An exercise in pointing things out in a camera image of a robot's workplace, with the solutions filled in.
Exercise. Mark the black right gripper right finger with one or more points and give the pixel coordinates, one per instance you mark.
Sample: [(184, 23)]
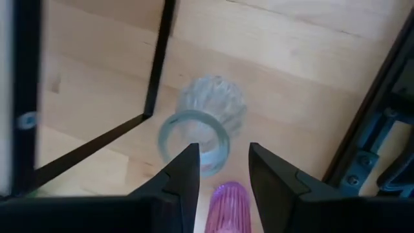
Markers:
[(323, 217)]

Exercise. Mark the black table frame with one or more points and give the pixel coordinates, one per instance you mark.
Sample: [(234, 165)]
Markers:
[(372, 97)]

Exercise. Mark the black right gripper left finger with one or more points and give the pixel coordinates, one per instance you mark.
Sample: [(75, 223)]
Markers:
[(113, 217)]

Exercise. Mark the wooden shelf with black legs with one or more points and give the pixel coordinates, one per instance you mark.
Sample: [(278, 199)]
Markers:
[(27, 64)]

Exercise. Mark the pink ribbed bottle vase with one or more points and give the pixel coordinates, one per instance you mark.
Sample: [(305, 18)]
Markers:
[(228, 210)]

